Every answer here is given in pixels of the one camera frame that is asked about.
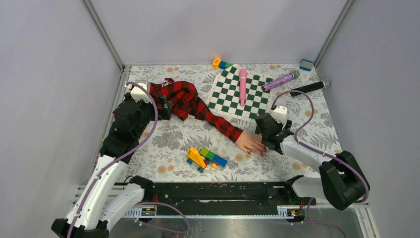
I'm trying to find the green white checkered board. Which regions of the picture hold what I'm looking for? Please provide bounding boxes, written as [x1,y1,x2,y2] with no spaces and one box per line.
[206,64,273,122]

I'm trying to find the mannequin hand with red nails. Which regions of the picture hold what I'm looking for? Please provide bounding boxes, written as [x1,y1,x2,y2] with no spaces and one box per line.
[235,131,267,155]

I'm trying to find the yellow toy block ramp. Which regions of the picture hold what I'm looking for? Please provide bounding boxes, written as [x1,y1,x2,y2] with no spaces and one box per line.
[186,147,209,174]

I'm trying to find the blue toy brick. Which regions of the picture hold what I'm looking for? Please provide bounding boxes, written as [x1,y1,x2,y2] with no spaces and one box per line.
[299,59,314,71]

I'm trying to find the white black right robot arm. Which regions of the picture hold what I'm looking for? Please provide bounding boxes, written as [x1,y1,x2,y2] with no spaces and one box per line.
[255,113,370,211]

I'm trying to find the red black plaid shirt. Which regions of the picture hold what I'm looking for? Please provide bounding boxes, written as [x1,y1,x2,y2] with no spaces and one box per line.
[150,78,243,143]

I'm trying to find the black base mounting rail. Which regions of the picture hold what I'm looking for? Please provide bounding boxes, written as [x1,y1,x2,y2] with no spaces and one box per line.
[134,176,316,212]

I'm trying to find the floral patterned table mat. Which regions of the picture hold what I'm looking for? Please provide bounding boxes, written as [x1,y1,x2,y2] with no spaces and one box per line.
[117,70,342,182]

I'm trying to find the orange blue green block stack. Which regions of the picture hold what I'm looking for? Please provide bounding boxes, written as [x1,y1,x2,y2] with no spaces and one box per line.
[212,58,233,69]

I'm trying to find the black toy microphone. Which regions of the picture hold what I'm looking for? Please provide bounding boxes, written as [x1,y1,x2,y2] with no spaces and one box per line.
[290,79,329,97]

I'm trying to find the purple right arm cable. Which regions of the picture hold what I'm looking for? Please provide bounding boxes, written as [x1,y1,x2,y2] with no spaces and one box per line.
[271,89,370,204]

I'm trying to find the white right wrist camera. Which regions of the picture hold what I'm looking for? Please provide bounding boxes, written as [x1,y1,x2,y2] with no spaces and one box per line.
[269,106,288,124]

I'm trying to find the pink toy microphone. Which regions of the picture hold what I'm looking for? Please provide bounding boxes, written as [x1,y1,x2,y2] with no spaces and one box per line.
[239,68,247,107]

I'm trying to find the grey slotted cable duct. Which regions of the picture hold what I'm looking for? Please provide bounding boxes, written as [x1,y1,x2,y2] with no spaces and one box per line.
[122,204,306,220]

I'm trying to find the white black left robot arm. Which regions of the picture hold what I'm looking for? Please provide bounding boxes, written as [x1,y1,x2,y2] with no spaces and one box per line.
[51,93,172,238]

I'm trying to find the green blue toy bricks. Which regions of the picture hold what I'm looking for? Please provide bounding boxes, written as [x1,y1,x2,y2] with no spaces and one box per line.
[199,148,228,168]

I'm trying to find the purple glitter toy microphone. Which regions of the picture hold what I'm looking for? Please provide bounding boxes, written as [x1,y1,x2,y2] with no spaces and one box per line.
[262,70,300,92]

